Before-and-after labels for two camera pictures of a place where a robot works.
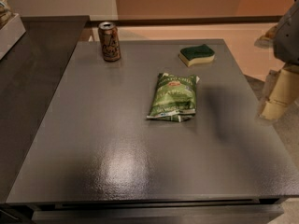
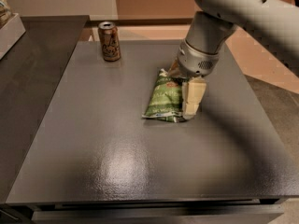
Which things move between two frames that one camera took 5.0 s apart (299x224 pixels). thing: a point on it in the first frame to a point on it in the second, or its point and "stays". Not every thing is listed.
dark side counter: x=31 y=75 stays
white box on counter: x=10 y=34 stays
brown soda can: x=108 y=35 stays
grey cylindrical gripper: x=288 y=39 to x=195 y=61
